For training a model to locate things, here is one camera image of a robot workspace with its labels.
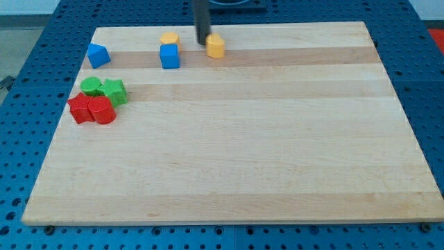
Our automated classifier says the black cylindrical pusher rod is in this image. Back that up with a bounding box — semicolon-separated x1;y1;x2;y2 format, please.
191;0;211;46

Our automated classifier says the green star block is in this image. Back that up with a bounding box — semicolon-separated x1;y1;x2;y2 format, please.
98;78;128;108

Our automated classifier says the green cylinder block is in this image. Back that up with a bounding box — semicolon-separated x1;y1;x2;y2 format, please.
80;76;102;97

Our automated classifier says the red cylinder block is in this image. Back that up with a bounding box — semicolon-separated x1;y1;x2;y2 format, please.
88;96;117;124

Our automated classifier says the light wooden board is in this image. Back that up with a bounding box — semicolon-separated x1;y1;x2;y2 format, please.
22;22;443;226

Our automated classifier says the red star block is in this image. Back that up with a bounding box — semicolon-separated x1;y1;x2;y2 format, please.
67;92;95;124

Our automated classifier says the blue triangular block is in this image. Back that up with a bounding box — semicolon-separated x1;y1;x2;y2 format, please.
87;43;111;69

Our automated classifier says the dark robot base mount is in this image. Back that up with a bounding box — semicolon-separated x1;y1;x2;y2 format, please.
209;0;267;11

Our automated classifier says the yellow heart block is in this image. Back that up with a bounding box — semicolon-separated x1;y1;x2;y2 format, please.
205;33;225;58

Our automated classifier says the yellow hexagon block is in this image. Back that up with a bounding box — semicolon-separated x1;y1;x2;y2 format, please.
160;32;182;51

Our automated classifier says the blue cube block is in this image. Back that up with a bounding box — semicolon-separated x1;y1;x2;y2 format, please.
160;44;180;69

